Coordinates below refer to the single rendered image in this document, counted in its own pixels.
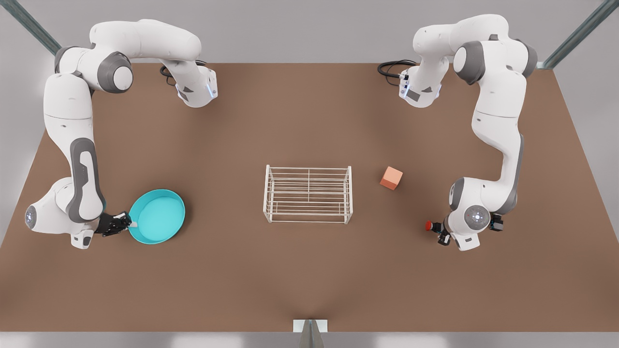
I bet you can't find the black cable loop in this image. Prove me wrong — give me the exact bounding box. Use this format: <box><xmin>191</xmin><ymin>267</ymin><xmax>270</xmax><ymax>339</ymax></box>
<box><xmin>160</xmin><ymin>60</ymin><xmax>208</xmax><ymax>87</ymax></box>
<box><xmin>378</xmin><ymin>60</ymin><xmax>418</xmax><ymax>87</ymax></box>

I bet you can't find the silver frame post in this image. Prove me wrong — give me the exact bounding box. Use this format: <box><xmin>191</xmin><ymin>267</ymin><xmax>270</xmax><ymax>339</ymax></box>
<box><xmin>0</xmin><ymin>0</ymin><xmax>62</xmax><ymax>55</ymax></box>
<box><xmin>537</xmin><ymin>0</ymin><xmax>619</xmax><ymax>70</ymax></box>
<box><xmin>294</xmin><ymin>319</ymin><xmax>329</xmax><ymax>348</ymax></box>

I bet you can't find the orange cube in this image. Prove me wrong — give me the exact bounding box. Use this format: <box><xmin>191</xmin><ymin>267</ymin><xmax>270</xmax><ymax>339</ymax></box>
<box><xmin>380</xmin><ymin>166</ymin><xmax>403</xmax><ymax>190</ymax></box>

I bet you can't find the white wire shelf rack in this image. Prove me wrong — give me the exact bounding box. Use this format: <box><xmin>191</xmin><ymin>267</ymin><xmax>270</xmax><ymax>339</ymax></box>
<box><xmin>263</xmin><ymin>165</ymin><xmax>354</xmax><ymax>224</ymax></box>

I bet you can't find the turquoise plate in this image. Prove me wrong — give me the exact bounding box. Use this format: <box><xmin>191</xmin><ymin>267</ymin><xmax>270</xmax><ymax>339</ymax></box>
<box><xmin>128</xmin><ymin>189</ymin><xmax>186</xmax><ymax>245</ymax></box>

